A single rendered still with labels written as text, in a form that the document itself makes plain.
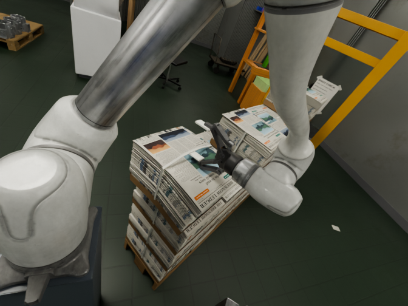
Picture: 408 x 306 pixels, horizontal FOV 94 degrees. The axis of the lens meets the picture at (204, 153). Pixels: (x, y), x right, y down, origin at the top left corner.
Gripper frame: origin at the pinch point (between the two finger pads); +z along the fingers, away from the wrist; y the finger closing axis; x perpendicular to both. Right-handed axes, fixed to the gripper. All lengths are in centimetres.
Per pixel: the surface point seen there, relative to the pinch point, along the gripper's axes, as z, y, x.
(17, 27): 394, 46, 34
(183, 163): -1.3, 9.3, -5.5
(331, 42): 3, -47, 161
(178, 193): -8.6, 14.9, -13.6
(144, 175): 9.9, 20.4, -14.3
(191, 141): 7.3, 8.5, 8.0
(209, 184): -13.9, 11.6, -3.2
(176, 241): -12.1, 46.3, -10.1
